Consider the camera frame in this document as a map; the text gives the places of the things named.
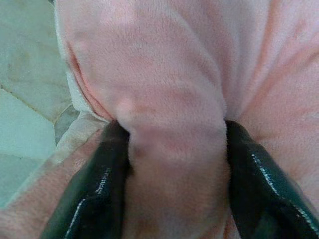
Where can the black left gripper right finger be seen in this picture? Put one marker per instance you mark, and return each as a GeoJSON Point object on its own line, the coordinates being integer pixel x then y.
{"type": "Point", "coordinates": [261, 189]}

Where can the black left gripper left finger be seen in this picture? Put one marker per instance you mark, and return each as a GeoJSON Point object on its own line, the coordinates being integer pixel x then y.
{"type": "Point", "coordinates": [99, 189]}

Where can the pink dotted plush pillow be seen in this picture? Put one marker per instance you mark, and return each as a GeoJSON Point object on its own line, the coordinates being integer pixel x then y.
{"type": "Point", "coordinates": [162, 74]}

